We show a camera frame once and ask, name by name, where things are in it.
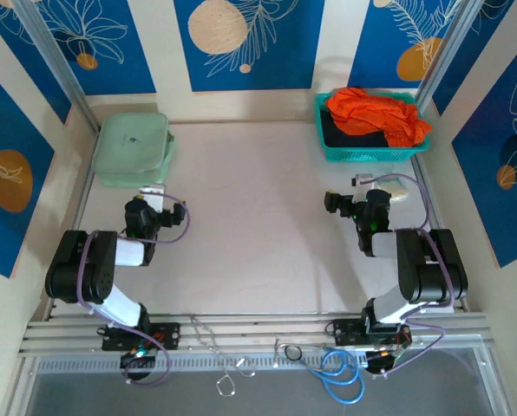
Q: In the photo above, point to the orange t-shirt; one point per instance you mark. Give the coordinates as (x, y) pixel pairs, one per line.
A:
(371, 115)

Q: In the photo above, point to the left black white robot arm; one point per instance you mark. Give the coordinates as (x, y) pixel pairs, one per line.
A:
(98, 268)

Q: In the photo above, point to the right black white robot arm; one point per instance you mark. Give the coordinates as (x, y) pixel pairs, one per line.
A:
(427, 268)

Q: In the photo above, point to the small clear plastic packet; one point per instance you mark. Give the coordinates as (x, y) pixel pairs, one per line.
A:
(397, 190)

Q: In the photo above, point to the teal plastic basket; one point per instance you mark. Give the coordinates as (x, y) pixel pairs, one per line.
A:
(371, 154)

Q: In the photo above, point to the navy t-shirt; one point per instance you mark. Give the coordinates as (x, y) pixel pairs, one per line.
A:
(349, 136)

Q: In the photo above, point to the mint green storage case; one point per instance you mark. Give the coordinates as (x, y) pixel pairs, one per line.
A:
(130, 141)

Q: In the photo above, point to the black connector board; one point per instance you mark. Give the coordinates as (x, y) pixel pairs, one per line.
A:
(384, 359)
(137, 359)

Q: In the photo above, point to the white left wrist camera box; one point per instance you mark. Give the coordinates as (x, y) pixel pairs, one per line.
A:
(153, 197)

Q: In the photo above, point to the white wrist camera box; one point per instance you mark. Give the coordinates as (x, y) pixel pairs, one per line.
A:
(362, 179)
(153, 197)

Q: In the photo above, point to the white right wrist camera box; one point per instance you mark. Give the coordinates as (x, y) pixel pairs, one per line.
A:
(362, 179)

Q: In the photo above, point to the aluminium side rail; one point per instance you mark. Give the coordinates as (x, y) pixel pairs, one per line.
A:
(52, 310)
(419, 169)

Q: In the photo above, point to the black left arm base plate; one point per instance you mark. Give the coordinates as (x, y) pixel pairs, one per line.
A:
(172, 336)

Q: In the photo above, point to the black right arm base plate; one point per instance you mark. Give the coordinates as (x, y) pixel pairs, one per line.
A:
(347, 331)

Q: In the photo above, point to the aluminium frame rail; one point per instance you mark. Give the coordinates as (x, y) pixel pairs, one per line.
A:
(250, 331)

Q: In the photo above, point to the aluminium corner post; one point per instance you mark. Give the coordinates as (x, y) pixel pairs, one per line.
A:
(61, 65)
(447, 47)

